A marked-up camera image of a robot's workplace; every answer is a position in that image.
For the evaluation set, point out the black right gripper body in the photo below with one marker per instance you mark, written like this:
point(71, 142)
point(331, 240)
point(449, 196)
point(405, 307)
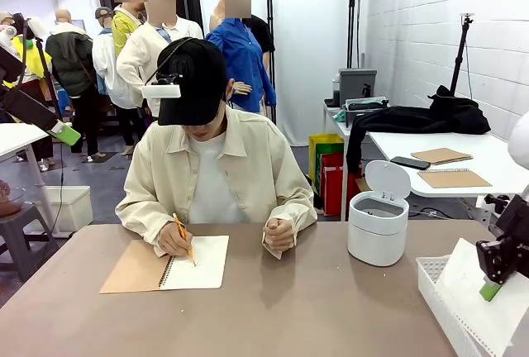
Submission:
point(516, 220)

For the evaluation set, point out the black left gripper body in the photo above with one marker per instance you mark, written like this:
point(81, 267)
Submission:
point(10, 67)

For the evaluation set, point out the white paper sheet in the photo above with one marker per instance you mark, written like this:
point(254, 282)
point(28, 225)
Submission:
point(463, 282)

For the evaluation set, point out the yellow pencil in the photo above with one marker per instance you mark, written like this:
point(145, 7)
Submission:
point(182, 231)

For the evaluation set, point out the brown spiral notebook white pages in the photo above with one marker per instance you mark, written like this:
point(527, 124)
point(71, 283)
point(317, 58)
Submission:
point(202, 270)

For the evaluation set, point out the person's right forearm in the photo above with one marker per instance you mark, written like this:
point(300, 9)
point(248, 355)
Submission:
point(140, 216)

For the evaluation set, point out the person's left forearm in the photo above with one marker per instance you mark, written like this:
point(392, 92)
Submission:
point(299, 220)

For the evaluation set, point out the person's right hand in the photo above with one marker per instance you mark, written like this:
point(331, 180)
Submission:
point(173, 241)

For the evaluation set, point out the person's left hand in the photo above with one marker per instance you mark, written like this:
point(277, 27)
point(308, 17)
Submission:
point(280, 234)

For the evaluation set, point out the white desk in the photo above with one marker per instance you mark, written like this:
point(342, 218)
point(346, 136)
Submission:
point(20, 138)

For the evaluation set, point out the black thin stand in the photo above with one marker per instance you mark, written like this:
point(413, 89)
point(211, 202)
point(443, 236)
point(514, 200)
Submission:
point(49, 80)

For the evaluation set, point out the mannequin in dark olive jacket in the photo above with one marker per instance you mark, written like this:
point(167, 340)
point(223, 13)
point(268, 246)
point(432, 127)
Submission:
point(68, 59)

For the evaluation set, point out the brown closed spiral notebook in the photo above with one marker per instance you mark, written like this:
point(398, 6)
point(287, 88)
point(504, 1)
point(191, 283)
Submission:
point(454, 178)

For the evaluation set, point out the white side table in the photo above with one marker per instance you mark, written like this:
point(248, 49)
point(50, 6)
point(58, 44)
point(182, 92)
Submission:
point(487, 146)

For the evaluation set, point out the capped mannequin in white jacket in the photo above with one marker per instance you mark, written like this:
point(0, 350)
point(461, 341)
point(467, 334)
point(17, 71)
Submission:
point(105, 63)

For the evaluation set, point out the clear glass bowl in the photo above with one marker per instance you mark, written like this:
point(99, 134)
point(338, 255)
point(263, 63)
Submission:
point(10, 202)

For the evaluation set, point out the white floor storage box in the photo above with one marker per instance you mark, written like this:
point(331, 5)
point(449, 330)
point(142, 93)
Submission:
point(72, 208)

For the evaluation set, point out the mannequin in yellow-green shirt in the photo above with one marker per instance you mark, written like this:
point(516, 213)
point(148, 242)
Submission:
point(122, 28)

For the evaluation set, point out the grey stool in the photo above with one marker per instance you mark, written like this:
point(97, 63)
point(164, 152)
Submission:
point(20, 229)

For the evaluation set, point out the white lidded trash bin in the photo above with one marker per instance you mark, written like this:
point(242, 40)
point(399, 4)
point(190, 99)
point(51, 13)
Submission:
point(374, 237)

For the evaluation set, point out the black smartphone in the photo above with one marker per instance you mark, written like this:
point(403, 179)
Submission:
point(410, 163)

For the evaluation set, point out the mannequin in white shirt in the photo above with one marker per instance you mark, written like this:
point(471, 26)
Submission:
point(140, 59)

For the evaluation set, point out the black clothing pile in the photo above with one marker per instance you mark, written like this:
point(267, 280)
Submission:
point(450, 115)

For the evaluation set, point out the black baseball cap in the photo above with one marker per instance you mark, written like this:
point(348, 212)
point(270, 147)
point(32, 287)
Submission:
point(194, 80)

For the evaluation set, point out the red shopping bag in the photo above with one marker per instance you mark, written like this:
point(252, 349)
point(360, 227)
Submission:
point(332, 183)

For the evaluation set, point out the dark grey tray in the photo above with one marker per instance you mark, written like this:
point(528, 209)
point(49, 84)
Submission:
point(365, 104)

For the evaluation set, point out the person in cream shirt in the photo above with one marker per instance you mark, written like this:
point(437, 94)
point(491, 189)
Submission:
point(223, 175)

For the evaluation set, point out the yellow shopping bag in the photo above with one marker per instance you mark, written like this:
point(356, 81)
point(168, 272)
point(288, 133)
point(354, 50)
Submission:
point(324, 144)

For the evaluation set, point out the green cloth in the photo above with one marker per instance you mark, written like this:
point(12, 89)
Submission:
point(339, 115)

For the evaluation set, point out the grey storage box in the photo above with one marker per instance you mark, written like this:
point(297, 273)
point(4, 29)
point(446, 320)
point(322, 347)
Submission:
point(357, 84)

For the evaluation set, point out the mannequin in blue shirt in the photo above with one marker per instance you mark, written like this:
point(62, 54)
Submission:
point(241, 51)

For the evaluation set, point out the mannequin in black t-shirt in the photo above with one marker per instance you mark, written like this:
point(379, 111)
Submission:
point(264, 36)

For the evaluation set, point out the black light stand pole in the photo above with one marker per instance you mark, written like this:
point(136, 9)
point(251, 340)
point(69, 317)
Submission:
point(270, 1)

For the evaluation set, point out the black corner stand pole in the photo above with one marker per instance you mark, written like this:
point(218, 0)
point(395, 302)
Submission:
point(352, 10)

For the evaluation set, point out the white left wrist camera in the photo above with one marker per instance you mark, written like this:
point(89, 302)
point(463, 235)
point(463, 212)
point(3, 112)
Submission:
point(38, 28)

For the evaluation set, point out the white head-mounted camera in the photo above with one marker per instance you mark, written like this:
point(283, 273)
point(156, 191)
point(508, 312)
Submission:
point(161, 91)

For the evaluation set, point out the black camera tripod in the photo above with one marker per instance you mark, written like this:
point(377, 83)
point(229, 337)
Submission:
point(458, 59)

